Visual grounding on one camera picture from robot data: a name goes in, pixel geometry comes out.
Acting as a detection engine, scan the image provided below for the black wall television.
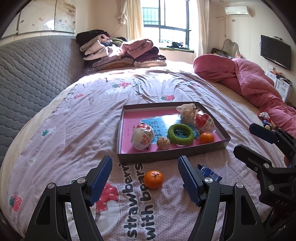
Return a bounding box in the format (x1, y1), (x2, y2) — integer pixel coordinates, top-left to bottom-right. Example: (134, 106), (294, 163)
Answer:
(260, 35), (292, 70)

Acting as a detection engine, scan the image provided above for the green fuzzy ring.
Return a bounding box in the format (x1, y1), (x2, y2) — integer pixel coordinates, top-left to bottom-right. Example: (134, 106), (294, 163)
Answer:
(167, 123), (195, 146)

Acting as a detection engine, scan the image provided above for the red white snack ball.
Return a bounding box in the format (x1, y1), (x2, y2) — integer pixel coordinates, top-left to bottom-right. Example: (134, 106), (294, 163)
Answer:
(131, 123), (154, 151)

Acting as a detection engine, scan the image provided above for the cream curtain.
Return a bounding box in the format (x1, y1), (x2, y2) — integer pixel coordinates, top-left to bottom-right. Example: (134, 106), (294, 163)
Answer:
(117, 0), (144, 40)

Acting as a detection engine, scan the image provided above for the dark shallow cardboard box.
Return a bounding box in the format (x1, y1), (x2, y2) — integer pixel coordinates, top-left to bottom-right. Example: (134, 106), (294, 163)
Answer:
(116, 101), (231, 165)

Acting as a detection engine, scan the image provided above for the white air conditioner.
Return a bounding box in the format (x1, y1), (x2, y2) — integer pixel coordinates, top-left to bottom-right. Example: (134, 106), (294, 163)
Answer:
(224, 6), (252, 16)

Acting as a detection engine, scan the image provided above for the orange tangerine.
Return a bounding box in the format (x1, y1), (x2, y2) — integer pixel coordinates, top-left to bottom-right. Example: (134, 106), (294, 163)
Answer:
(144, 170), (164, 190)
(199, 132), (215, 145)

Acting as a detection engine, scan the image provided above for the pink strawberry bedsheet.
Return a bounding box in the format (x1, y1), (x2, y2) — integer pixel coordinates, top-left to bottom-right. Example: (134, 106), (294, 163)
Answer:
(0, 60), (287, 241)

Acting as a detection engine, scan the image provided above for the small toy doll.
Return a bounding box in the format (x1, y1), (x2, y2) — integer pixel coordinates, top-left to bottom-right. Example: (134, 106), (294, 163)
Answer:
(257, 111), (277, 131)

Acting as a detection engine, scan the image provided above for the brown walnut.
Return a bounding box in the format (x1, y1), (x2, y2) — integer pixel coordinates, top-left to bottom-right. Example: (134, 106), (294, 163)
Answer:
(157, 136), (171, 150)

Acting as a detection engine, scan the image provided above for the blue snack packet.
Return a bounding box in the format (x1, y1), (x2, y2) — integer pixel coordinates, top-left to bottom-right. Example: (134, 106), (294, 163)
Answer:
(197, 164), (222, 183)

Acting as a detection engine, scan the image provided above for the pile of folded clothes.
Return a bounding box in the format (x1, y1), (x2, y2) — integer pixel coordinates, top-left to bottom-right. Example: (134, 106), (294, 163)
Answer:
(76, 30), (167, 72)

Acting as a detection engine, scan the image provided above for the red pink quilted blanket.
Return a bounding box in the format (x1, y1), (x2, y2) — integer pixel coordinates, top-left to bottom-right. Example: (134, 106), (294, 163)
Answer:
(193, 54), (295, 137)

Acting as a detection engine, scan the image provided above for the beige mesh hair accessory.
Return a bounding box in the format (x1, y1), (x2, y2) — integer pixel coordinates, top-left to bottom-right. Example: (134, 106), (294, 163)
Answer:
(176, 103), (197, 124)

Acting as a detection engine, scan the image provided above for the grey quilted headboard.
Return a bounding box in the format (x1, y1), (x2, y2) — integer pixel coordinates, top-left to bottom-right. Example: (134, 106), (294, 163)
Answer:
(1, 36), (84, 160)

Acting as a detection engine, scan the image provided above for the window with dark frame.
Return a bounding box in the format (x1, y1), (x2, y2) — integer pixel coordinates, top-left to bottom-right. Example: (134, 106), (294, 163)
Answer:
(140, 0), (190, 49)

